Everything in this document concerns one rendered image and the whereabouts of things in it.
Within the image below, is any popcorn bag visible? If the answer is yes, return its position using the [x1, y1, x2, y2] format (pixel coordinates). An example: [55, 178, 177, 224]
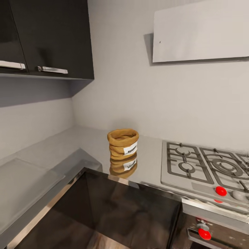
[107, 129, 139, 160]

